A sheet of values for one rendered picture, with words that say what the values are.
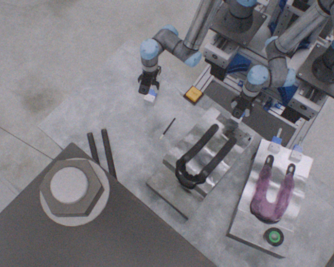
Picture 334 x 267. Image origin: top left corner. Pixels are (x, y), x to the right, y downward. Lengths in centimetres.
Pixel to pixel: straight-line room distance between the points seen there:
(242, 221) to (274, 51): 74
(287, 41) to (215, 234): 91
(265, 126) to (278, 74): 109
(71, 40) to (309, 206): 220
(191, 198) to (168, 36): 73
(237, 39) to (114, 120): 73
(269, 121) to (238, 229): 114
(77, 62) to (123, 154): 138
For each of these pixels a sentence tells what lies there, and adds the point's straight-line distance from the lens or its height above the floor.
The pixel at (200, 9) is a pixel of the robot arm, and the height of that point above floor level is 143.
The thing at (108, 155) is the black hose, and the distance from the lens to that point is 188.
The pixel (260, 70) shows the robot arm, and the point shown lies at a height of 128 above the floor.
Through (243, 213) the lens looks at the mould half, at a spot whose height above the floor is 91.
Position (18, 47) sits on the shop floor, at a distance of 337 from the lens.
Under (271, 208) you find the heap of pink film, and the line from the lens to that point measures 184.
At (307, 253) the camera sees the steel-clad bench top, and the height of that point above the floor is 80.
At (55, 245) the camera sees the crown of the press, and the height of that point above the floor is 201.
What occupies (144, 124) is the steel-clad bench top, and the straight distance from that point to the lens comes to 200.
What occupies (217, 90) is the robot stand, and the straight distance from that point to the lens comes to 277.
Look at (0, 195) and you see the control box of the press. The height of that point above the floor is 147.
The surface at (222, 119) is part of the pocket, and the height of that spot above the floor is 86.
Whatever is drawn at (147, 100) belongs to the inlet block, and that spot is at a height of 85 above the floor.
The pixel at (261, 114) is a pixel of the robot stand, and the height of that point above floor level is 21.
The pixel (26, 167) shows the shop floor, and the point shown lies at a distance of 291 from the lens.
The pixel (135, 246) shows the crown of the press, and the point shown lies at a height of 201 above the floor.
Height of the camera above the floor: 265
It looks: 69 degrees down
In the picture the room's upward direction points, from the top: 2 degrees clockwise
